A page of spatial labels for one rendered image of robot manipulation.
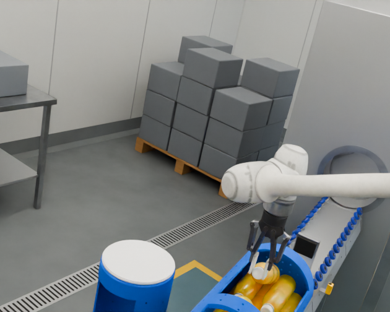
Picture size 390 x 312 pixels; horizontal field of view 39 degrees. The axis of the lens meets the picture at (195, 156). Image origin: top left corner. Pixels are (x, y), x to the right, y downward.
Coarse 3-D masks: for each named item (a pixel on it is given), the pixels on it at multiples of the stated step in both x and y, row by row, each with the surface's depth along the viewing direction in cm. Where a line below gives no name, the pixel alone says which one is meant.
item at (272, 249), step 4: (272, 232) 166; (272, 236) 166; (272, 240) 167; (276, 240) 168; (272, 244) 167; (276, 244) 169; (272, 248) 168; (272, 252) 168; (272, 256) 169; (272, 260) 169
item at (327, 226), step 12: (324, 204) 311; (336, 204) 312; (324, 216) 297; (336, 216) 300; (348, 216) 303; (360, 216) 307; (312, 228) 281; (324, 228) 284; (336, 228) 286; (360, 228) 309; (324, 240) 272; (336, 240) 275; (324, 252) 261; (348, 252) 284; (336, 264) 262; (324, 288) 244
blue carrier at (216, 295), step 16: (288, 256) 191; (240, 272) 206; (288, 272) 199; (304, 272) 190; (224, 288) 171; (304, 288) 197; (208, 304) 162; (224, 304) 160; (240, 304) 161; (304, 304) 186
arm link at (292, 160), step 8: (288, 144) 159; (280, 152) 156; (288, 152) 155; (296, 152) 154; (304, 152) 156; (272, 160) 156; (280, 160) 155; (288, 160) 154; (296, 160) 154; (304, 160) 155; (280, 168) 153; (288, 168) 154; (296, 168) 154; (304, 168) 156; (288, 200) 159
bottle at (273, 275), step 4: (256, 264) 179; (260, 264) 178; (264, 264) 178; (272, 268) 181; (276, 268) 188; (268, 272) 177; (272, 272) 179; (276, 272) 185; (252, 276) 178; (268, 276) 176; (272, 276) 179; (276, 276) 185; (256, 280) 177; (260, 280) 176; (264, 280) 176; (268, 280) 178; (272, 280) 183; (276, 280) 189
